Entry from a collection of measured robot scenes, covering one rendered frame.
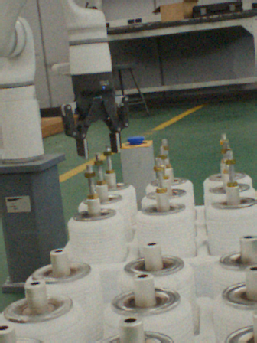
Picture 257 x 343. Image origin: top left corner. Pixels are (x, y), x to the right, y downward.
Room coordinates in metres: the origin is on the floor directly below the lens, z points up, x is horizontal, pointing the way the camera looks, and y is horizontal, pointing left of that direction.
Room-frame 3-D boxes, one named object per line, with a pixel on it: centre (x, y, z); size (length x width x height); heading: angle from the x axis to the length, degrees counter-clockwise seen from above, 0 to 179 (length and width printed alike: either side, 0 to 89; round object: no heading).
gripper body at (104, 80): (1.24, 0.05, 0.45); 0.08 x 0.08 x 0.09
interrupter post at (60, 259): (0.81, 0.10, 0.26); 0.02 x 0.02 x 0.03
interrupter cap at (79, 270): (0.81, 0.10, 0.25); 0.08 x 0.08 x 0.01
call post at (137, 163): (1.51, -0.03, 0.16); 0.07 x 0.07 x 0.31; 83
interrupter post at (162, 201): (1.10, -0.05, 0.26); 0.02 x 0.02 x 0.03
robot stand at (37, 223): (1.55, 0.24, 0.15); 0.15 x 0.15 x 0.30; 71
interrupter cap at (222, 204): (1.09, -0.17, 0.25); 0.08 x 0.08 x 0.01
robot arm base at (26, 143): (1.55, 0.24, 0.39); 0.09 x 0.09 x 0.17; 71
